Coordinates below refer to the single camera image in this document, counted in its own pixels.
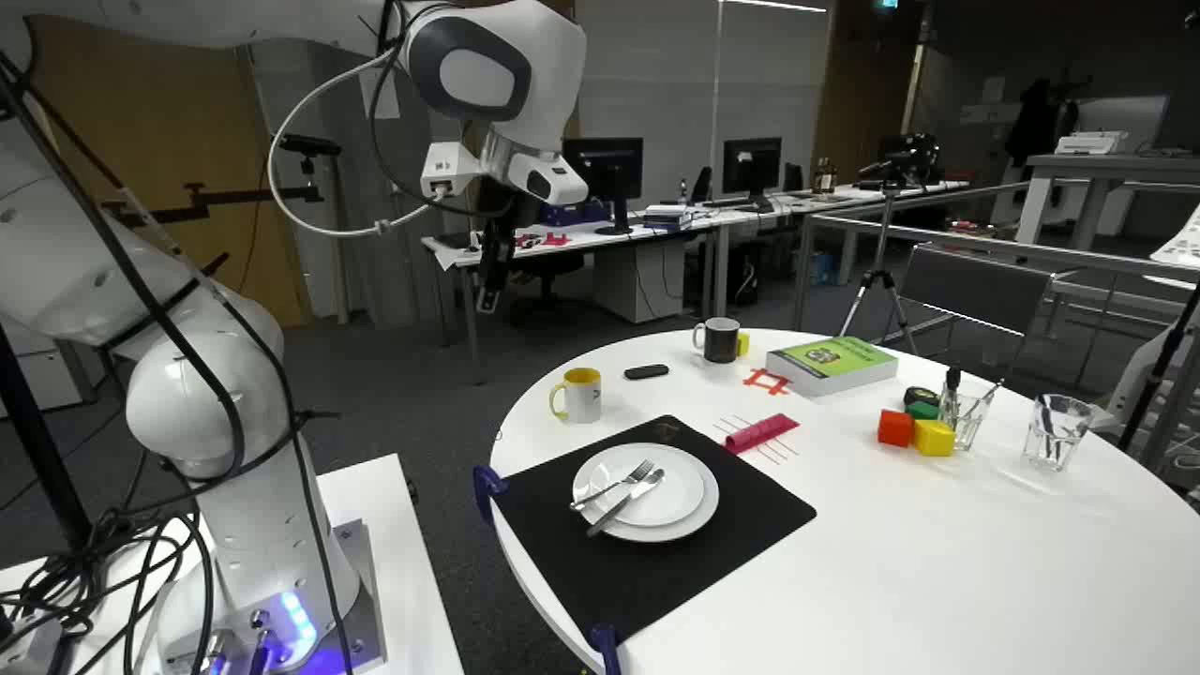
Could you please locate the black mug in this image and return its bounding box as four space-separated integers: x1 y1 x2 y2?
691 315 746 369

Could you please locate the silver table knife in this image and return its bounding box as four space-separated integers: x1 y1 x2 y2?
581 465 667 541

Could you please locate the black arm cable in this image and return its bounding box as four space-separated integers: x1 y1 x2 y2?
0 52 361 675

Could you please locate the silver fork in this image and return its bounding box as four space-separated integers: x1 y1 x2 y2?
564 456 661 514

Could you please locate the small red frame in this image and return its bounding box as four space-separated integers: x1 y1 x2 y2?
738 365 793 401

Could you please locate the black tripod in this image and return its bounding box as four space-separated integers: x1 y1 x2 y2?
831 185 928 359

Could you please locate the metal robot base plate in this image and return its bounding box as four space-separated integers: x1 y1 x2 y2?
153 517 389 675

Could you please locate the white round plate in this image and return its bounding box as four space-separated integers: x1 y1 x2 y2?
569 439 723 549

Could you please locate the grey chair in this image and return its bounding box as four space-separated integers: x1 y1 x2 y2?
887 240 1059 377

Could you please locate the blue tape strip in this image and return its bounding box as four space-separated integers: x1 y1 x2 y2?
586 621 627 675
467 462 507 525

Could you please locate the black cable bundle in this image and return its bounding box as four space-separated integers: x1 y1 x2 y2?
0 502 211 675

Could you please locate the yellow cube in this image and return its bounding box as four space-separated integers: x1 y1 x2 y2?
911 417 958 462

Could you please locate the dark hanging coat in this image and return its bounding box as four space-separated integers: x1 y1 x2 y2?
1006 72 1068 172

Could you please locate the white background table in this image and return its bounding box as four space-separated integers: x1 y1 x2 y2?
1009 145 1200 247

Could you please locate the black placemat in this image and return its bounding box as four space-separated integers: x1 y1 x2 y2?
477 412 819 650

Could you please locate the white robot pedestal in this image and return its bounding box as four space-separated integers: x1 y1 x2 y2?
0 451 467 675

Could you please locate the clear drinking glass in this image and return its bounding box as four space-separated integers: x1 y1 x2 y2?
1021 390 1096 477

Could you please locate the black computer monitor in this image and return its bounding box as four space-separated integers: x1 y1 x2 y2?
563 136 649 240
718 131 787 215

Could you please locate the red cube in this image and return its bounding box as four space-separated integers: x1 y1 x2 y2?
873 404 919 451

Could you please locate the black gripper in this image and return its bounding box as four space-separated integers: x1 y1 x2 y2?
477 185 524 322

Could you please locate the white mug with yellow inside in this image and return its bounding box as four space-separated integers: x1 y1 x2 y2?
544 365 608 429

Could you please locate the glass with pens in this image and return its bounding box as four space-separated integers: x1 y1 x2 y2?
941 370 1006 454

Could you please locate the green book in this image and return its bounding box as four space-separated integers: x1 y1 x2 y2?
761 332 903 401

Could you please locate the green block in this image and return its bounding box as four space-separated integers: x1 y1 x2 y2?
898 382 944 424

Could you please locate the black stand pole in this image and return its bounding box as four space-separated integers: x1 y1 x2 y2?
0 326 92 556

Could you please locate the grey metal railing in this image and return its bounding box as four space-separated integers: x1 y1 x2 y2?
792 179 1200 377

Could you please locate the long white office desk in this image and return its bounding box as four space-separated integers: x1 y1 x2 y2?
421 175 974 354

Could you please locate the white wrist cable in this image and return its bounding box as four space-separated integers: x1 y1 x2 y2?
262 49 436 242

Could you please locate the black slanted pole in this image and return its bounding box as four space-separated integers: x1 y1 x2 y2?
1113 277 1200 454

